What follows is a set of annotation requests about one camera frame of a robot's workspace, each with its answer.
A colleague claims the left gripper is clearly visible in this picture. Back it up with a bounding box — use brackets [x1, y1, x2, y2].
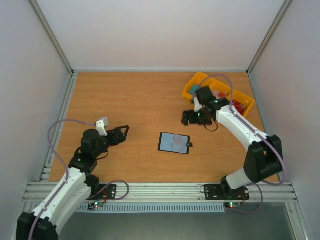
[94, 125, 130, 158]

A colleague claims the black card holder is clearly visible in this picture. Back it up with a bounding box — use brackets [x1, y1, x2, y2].
[157, 132, 193, 155]

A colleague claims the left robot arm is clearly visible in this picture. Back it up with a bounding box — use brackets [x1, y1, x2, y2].
[15, 125, 130, 240]

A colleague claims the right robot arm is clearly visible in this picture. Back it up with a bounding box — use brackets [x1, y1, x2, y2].
[181, 86, 285, 199]

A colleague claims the green card stack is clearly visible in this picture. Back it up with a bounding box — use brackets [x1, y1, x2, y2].
[189, 84, 200, 96]

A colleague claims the red circle card stack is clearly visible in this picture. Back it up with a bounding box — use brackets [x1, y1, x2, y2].
[212, 89, 228, 99]

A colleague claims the yellow bin with green cards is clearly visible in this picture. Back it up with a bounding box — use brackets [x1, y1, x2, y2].
[182, 72, 215, 100]

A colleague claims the yellow bin with circle cards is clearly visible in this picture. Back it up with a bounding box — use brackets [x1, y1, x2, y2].
[209, 80, 233, 100]

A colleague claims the yellow bin with red cards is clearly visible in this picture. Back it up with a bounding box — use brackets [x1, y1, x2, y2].
[232, 90, 255, 118]

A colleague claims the left circuit board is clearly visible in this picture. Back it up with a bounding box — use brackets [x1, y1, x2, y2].
[87, 201, 104, 211]

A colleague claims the circuit board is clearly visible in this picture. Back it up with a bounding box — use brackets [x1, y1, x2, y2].
[224, 201, 243, 209]
[87, 201, 104, 211]

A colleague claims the right circuit board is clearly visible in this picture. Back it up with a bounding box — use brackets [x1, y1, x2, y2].
[224, 201, 243, 209]

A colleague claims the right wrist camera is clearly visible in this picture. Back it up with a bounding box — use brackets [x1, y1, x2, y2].
[193, 96, 203, 113]

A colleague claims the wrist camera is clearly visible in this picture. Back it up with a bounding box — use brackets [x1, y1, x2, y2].
[193, 96, 203, 113]
[95, 117, 109, 137]

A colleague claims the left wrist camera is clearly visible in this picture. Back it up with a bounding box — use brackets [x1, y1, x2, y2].
[95, 117, 109, 137]

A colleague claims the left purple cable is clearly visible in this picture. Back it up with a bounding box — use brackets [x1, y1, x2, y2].
[29, 118, 130, 240]

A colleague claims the purple cable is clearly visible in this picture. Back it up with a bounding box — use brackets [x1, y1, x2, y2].
[191, 73, 287, 214]
[29, 118, 130, 240]

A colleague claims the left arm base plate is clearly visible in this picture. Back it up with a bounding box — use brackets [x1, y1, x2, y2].
[88, 184, 117, 201]

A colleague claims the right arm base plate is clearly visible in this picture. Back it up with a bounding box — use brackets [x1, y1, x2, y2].
[204, 184, 250, 201]

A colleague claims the left aluminium rail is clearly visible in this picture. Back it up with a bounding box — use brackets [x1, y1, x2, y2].
[38, 71, 78, 182]

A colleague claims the aluminium rail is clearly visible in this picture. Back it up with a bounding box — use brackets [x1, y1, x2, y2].
[22, 182, 298, 203]
[38, 71, 78, 182]

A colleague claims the grey slotted cable duct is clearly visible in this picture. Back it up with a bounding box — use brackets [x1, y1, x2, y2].
[76, 202, 225, 214]

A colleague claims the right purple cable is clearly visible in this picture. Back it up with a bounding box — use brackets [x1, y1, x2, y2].
[191, 73, 287, 214]

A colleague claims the front aluminium rail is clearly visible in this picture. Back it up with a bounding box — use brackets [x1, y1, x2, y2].
[22, 182, 298, 203]

